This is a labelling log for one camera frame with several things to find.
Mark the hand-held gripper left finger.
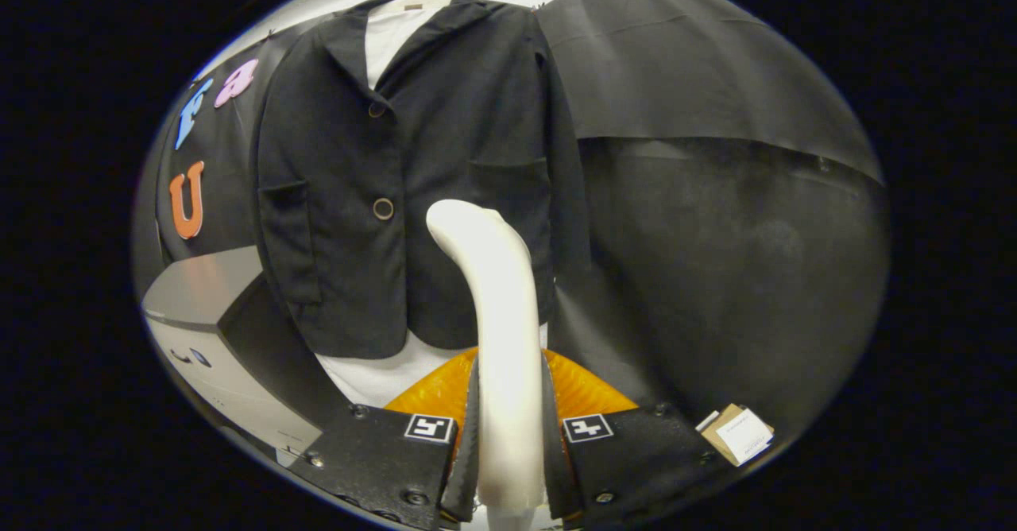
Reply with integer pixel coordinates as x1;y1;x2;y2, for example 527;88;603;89
288;348;481;531

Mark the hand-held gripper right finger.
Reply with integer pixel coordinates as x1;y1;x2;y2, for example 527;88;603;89
543;348;732;531

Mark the white garment steamer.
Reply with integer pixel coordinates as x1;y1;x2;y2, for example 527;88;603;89
425;199;549;531

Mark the black jacket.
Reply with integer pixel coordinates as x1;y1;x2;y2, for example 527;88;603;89
253;0;593;359

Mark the cardboard box with white papers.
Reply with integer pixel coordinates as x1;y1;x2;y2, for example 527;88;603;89
695;404;775;468

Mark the black backdrop cloth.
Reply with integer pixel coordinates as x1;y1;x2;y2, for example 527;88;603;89
131;0;887;444

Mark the grey cabinet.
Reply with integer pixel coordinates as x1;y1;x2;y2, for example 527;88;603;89
141;245;350;468

